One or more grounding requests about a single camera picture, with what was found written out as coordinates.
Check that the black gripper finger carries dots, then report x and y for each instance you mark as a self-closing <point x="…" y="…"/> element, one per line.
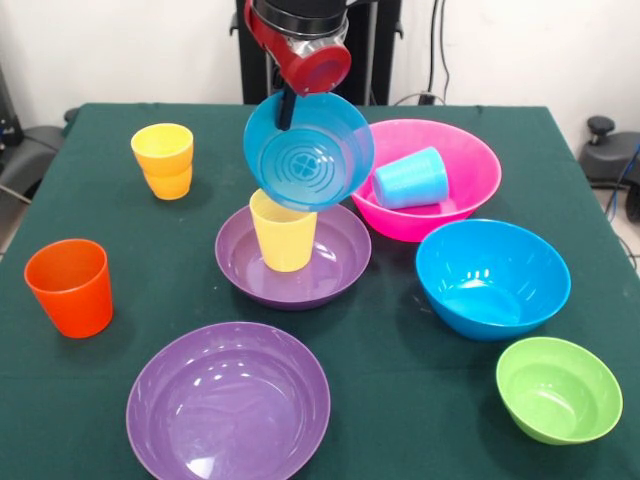
<point x="286" y="110"/>

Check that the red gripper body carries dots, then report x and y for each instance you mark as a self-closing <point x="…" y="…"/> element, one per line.
<point x="315" y="72"/>

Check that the small blue patterned bowl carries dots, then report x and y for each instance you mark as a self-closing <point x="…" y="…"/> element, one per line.
<point x="310" y="160"/>

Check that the pale yellow translucent cup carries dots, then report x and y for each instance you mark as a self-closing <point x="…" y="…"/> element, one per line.
<point x="285" y="240"/>

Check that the blue cup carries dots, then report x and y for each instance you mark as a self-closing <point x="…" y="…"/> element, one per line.
<point x="410" y="177"/>

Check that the amber yellow cup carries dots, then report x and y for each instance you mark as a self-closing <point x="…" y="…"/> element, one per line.
<point x="170" y="185"/>

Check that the purple bowl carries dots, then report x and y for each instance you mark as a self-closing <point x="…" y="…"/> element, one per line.
<point x="225" y="410"/>
<point x="340" y="260"/>

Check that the pink bowl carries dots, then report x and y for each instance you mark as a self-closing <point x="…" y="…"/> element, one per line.
<point x="470" y="160"/>

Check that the large blue bowl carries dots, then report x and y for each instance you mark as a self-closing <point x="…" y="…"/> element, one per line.
<point x="480" y="300"/>

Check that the orange cup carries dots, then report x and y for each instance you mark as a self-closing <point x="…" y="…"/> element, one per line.
<point x="75" y="300"/>

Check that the dark green table cloth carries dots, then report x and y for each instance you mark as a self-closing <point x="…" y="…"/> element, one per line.
<point x="100" y="375"/>

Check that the green bowl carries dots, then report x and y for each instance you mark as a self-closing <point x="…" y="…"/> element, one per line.
<point x="557" y="395"/>

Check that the black pedestal leg with caster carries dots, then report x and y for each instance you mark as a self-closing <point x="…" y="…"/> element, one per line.
<point x="610" y="160"/>
<point x="30" y="150"/>

